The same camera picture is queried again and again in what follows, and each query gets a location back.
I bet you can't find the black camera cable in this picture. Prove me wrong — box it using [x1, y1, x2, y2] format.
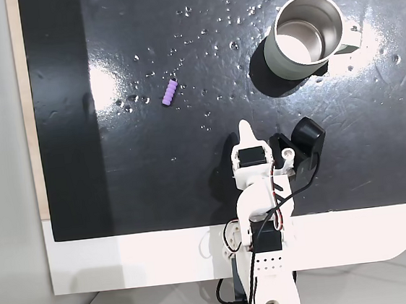
[230, 150, 337, 304]

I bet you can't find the black base power cable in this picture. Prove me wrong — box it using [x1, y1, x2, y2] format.
[213, 274, 251, 304]

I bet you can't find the purple ribbed pen grip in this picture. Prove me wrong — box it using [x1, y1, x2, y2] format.
[159, 77, 181, 109]

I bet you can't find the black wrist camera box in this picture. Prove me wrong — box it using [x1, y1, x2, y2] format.
[266, 114, 332, 190]

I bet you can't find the black table mat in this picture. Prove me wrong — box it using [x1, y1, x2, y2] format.
[18, 0, 406, 244]

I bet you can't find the grey steel mug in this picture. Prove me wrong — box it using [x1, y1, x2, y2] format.
[257, 0, 368, 84]

